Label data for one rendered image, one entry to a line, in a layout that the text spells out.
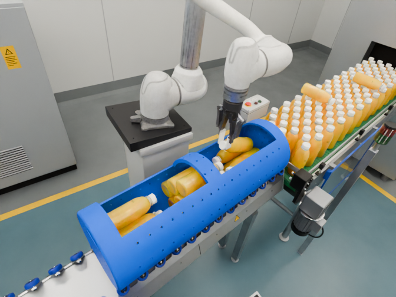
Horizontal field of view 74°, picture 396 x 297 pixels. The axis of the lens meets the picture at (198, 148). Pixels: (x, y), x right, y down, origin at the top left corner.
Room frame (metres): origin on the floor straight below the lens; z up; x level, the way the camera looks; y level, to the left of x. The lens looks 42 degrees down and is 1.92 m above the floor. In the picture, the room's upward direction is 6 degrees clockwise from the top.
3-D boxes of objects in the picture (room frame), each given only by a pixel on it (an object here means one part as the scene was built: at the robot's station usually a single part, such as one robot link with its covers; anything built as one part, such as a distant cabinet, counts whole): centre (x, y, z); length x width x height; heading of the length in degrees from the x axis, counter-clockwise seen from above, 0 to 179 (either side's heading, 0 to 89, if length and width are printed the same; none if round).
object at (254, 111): (1.38, -0.30, 1.05); 0.20 x 0.10 x 0.10; 135
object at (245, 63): (0.86, -0.12, 1.56); 0.13 x 0.11 x 0.16; 129
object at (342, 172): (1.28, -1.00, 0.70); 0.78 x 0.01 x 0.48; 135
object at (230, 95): (0.85, -0.11, 1.45); 0.09 x 0.09 x 0.06
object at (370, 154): (1.04, -0.89, 0.55); 0.04 x 0.04 x 1.10; 45
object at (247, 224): (0.93, -0.36, 0.31); 0.06 x 0.06 x 0.63; 45
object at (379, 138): (1.04, -0.89, 1.18); 0.06 x 0.06 x 0.05
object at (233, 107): (0.85, -0.11, 1.38); 0.08 x 0.07 x 0.09; 45
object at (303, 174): (0.91, -0.53, 0.95); 0.10 x 0.07 x 0.10; 45
